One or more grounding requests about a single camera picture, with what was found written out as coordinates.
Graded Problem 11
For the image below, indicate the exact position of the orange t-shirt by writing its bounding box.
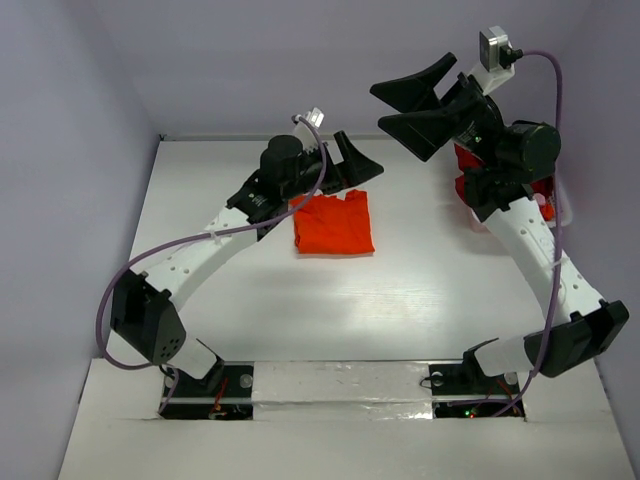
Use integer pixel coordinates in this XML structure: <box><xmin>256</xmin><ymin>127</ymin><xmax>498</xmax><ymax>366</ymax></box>
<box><xmin>293</xmin><ymin>189</ymin><xmax>375</xmax><ymax>256</ymax></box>

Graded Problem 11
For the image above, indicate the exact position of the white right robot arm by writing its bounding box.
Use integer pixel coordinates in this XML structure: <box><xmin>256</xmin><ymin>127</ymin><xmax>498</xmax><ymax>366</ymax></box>
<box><xmin>371</xmin><ymin>47</ymin><xmax>629</xmax><ymax>395</ymax></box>

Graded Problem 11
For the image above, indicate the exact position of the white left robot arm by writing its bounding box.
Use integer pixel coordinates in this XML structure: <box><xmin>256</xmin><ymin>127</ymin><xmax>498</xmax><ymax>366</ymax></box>
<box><xmin>110</xmin><ymin>128</ymin><xmax>384</xmax><ymax>395</ymax></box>

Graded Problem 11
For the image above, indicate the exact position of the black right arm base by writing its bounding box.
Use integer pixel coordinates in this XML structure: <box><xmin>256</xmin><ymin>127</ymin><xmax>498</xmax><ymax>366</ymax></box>
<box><xmin>419</xmin><ymin>362</ymin><xmax>521</xmax><ymax>419</ymax></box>

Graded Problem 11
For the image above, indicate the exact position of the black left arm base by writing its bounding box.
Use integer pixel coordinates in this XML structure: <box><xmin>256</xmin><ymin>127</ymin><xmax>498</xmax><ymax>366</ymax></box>
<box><xmin>159</xmin><ymin>362</ymin><xmax>255</xmax><ymax>421</ymax></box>

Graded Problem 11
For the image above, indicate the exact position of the dark red t-shirt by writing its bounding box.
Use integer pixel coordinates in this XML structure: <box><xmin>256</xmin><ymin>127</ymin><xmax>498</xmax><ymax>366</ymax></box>
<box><xmin>453</xmin><ymin>144</ymin><xmax>557</xmax><ymax>221</ymax></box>

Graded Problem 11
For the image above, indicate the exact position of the white plastic basket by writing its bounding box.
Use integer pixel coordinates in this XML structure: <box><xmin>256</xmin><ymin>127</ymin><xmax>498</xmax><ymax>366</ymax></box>
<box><xmin>467</xmin><ymin>183</ymin><xmax>574</xmax><ymax>233</ymax></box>

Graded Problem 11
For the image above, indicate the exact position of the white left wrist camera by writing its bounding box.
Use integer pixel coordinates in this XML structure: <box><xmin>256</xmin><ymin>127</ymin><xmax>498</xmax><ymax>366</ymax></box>
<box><xmin>292</xmin><ymin>107</ymin><xmax>325</xmax><ymax>153</ymax></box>

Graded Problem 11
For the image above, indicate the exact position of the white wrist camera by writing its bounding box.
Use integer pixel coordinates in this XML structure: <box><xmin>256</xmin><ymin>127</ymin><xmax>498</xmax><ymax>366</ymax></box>
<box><xmin>292</xmin><ymin>107</ymin><xmax>325</xmax><ymax>153</ymax></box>
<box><xmin>469</xmin><ymin>26</ymin><xmax>524</xmax><ymax>96</ymax></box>

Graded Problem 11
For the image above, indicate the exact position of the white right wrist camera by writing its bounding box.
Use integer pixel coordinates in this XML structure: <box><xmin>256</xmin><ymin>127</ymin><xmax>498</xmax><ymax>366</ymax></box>
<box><xmin>469</xmin><ymin>26</ymin><xmax>524</xmax><ymax>96</ymax></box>

